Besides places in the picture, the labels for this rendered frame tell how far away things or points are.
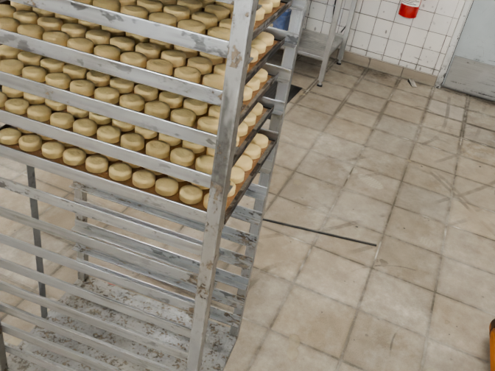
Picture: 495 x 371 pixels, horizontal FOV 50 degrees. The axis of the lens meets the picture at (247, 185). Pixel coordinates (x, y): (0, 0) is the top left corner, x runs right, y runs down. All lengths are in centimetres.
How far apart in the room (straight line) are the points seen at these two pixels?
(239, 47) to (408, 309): 181
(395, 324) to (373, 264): 37
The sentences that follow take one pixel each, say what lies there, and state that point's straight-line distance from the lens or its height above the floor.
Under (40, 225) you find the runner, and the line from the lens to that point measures 136.
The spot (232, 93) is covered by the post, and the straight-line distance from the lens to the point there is 91.
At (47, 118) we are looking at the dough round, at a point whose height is 105.
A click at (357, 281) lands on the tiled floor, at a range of 252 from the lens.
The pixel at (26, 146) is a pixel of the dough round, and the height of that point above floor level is 97.
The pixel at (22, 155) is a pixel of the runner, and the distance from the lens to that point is 127.
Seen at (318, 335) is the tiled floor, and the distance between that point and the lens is 224.
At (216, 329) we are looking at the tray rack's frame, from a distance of 196.
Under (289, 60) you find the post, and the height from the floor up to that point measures 118.
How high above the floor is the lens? 163
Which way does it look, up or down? 34 degrees down
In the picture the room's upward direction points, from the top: 10 degrees clockwise
